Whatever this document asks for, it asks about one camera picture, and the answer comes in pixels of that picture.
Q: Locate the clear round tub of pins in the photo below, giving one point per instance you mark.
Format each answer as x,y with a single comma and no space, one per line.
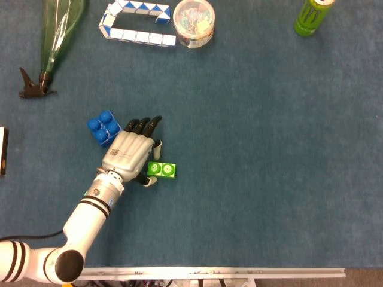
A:
194,18

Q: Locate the green Monster energy can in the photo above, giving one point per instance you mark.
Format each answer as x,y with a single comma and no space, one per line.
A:
311,18

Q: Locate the aluminium table edge rail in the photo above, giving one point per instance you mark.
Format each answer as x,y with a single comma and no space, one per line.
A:
209,272

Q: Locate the blue toy brick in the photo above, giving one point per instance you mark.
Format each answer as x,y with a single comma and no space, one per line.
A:
100,128

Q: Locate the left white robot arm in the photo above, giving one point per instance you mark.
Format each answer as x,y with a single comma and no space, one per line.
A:
86,215

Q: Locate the black plastic bottle nozzle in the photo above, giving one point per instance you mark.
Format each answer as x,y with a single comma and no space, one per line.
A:
30,91

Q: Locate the black white flat box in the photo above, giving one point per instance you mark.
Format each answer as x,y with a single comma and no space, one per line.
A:
2,149

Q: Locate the blue white snake puzzle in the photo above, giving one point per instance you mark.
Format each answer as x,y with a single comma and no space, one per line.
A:
128,35

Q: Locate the green toy brick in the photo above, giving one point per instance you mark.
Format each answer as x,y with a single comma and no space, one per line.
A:
167,170

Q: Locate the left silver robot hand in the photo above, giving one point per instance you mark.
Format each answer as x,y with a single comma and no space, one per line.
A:
127,152

